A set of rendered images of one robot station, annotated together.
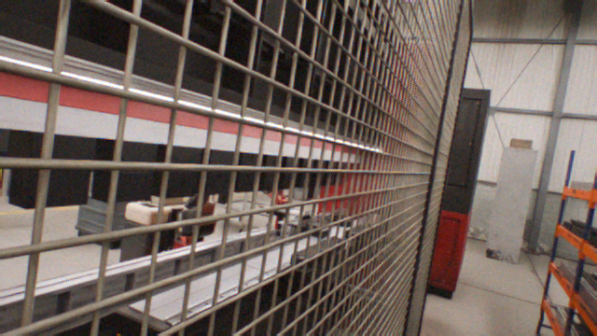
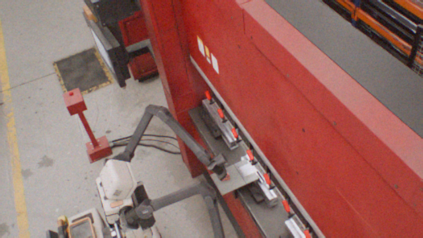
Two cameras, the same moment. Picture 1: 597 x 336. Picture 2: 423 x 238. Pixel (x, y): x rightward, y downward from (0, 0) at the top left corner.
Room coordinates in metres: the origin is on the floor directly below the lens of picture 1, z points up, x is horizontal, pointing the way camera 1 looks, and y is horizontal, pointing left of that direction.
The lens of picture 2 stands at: (1.21, 1.22, 3.29)
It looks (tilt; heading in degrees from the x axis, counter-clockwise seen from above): 46 degrees down; 319
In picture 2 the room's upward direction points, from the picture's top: 11 degrees counter-clockwise
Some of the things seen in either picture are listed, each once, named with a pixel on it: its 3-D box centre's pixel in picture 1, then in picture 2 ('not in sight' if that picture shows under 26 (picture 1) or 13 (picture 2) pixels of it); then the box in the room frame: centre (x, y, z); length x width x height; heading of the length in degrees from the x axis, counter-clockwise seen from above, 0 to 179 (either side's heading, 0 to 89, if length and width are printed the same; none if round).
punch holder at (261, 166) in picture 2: (299, 172); (266, 162); (2.16, -0.01, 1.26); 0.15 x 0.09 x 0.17; 156
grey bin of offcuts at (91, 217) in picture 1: (125, 208); not in sight; (4.51, 1.94, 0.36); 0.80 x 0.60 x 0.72; 154
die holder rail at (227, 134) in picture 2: (334, 217); (219, 123); (2.83, -0.31, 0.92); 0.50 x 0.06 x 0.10; 156
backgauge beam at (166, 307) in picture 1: (326, 248); not in sight; (1.84, -0.19, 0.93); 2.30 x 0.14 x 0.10; 156
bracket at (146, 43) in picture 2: not in sight; (147, 57); (3.62, -0.37, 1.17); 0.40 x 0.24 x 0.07; 156
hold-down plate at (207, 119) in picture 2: not in sight; (210, 124); (2.89, -0.28, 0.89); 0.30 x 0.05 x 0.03; 156
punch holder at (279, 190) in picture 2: (284, 171); (283, 186); (1.98, 0.07, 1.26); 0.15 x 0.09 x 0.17; 156
